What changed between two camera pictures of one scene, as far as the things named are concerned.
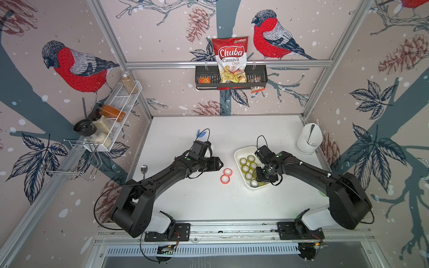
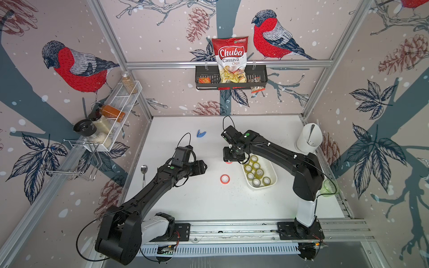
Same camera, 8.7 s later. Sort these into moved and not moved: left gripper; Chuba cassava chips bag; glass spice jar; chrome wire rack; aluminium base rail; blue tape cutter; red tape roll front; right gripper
Moved: left gripper; right gripper
Not moved: chrome wire rack; glass spice jar; blue tape cutter; aluminium base rail; red tape roll front; Chuba cassava chips bag
